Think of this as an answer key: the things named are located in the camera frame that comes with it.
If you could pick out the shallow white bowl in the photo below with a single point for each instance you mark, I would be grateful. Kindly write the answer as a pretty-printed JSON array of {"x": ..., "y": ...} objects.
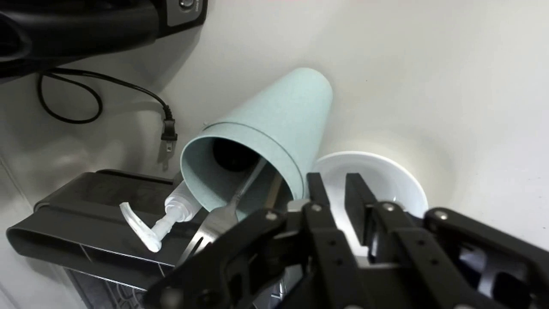
[{"x": 377, "y": 175}]

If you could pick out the dark dish rack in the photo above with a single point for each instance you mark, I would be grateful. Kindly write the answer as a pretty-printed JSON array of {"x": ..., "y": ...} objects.
[{"x": 86, "y": 230}]

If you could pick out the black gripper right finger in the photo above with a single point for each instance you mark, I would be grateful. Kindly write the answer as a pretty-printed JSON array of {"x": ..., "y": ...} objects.
[{"x": 434, "y": 259}]

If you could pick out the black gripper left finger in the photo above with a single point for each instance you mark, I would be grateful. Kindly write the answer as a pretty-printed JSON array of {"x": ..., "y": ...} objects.
[{"x": 274, "y": 259}]

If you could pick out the black coffee maker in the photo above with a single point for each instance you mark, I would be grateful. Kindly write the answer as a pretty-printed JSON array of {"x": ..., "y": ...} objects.
[{"x": 86, "y": 29}]

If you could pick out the clear soap pump bottle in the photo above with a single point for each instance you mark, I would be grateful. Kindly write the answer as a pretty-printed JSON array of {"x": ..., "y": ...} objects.
[{"x": 171, "y": 216}]

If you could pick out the light blue cup with fork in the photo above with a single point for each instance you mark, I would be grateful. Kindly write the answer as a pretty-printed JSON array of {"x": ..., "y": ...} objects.
[{"x": 199, "y": 173}]

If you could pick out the metal fork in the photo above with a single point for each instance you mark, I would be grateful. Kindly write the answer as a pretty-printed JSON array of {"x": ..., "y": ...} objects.
[{"x": 219, "y": 221}]

